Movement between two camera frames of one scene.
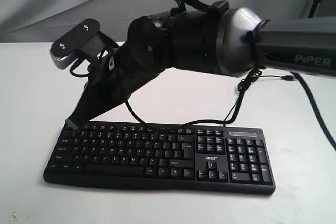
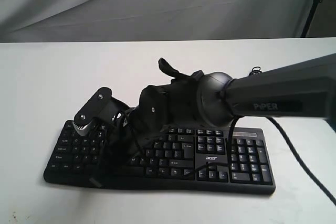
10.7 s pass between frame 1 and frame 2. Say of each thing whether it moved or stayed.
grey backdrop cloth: stayed
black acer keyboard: stayed
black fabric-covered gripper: moved
